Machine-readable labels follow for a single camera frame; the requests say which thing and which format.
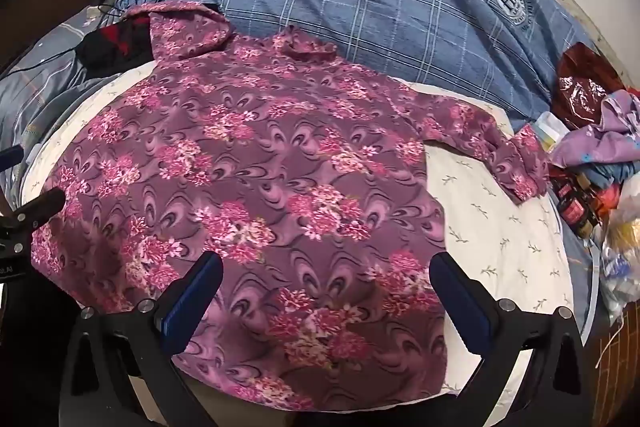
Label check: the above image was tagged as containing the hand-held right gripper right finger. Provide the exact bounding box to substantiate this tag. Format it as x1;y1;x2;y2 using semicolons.
429;251;593;427

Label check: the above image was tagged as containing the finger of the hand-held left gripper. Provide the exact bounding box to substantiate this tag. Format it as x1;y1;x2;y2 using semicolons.
0;146;24;170
0;189;67;258

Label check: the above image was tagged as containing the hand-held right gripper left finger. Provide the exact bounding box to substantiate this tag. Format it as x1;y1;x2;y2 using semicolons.
59;251;224;427

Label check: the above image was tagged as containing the purple floral shirt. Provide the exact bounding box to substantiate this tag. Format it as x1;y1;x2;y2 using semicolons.
30;0;551;413

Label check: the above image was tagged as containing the grey-blue striped pillow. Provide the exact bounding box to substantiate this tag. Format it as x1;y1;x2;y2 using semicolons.
0;4;151;198

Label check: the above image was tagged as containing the white leaf-print bedsheet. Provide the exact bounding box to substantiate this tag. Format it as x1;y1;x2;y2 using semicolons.
20;57;576;413

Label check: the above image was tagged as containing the black and red garment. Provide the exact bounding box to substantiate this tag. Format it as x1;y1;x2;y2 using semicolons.
75;14;156;72

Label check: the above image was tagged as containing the clear plastic bag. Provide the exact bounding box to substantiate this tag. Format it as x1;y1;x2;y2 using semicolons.
597;207;640;328

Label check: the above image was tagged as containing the blue cloth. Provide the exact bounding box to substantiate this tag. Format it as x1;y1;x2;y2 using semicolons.
580;162;636;188

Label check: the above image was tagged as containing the white and yellow packet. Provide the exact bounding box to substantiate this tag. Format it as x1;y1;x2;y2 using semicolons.
532;112;571;152

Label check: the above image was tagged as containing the lilac printed cloth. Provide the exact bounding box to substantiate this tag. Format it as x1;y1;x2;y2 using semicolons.
550;89;640;168

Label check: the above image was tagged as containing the dark red plastic bag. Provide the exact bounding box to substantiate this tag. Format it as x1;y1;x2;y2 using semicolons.
552;42;626;132

